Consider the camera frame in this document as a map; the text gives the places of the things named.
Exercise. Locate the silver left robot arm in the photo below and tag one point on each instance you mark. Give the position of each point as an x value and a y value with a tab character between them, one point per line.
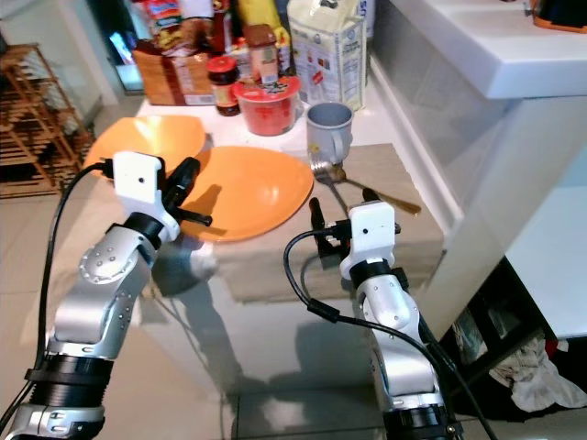
96	293

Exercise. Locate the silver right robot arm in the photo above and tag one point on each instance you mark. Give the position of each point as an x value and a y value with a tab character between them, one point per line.
390	312

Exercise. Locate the bronze spoon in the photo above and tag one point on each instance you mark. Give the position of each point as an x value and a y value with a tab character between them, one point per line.
367	191

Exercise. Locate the silver fork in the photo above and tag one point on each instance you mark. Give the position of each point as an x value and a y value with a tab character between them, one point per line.
326	176

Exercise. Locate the beige placemat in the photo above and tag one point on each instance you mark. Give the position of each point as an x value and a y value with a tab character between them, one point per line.
413	174

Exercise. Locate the flat orange plate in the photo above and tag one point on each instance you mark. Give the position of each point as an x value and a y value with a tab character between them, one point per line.
147	136

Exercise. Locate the deep orange plate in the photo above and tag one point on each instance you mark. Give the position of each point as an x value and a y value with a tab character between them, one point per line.
252	197

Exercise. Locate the grey mug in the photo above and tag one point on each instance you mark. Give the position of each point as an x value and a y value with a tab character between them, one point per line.
330	130

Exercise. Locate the dark jar with red lid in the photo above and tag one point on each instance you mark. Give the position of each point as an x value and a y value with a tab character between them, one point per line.
224	84

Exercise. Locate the brown cereal box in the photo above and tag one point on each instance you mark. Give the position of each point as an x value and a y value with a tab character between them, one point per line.
170	78

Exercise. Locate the red instant noodle cup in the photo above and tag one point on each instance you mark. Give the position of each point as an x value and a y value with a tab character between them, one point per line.
268	105

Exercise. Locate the jar with brown lid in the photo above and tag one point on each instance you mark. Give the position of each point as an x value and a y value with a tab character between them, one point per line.
263	55

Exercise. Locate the red snack bag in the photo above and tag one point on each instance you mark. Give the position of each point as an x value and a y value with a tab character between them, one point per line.
167	23

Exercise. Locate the wooden slatted rack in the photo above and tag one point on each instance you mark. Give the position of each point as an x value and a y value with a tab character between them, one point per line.
37	128

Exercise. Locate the white milk carton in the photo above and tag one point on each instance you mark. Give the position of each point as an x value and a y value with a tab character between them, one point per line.
326	50

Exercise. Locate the yellow snack bag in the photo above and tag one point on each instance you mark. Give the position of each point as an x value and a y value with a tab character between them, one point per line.
261	14

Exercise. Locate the white counter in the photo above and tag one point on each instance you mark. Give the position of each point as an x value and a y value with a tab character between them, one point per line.
486	50

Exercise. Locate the crumpled white cloth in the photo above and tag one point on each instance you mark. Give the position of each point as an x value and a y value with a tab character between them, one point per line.
537	380

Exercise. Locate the orange and black appliance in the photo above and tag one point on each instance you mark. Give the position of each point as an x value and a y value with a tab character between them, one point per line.
559	14

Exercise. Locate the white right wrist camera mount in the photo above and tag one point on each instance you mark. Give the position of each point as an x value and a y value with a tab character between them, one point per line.
371	229

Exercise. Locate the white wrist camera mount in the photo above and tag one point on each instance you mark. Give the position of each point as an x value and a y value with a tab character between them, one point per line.
138	183
371	229

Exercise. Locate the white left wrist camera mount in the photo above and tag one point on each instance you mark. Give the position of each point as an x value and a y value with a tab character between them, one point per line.
138	183

